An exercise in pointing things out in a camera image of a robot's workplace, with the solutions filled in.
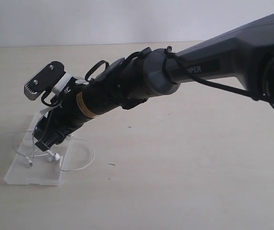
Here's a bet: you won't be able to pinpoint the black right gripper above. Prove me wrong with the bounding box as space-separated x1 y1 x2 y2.
34 83 91 151

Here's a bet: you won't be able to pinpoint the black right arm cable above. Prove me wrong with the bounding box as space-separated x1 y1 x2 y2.
84 46 272 101

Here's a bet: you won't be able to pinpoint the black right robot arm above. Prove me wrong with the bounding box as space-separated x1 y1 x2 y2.
33 13 274 151

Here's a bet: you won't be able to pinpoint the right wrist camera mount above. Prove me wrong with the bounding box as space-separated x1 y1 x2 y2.
23 61 86 107

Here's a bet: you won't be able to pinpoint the clear plastic storage case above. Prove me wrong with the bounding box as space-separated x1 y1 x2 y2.
4 112 74 186

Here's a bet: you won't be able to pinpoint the white wired earphones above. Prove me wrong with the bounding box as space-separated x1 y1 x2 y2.
12 134 96 172

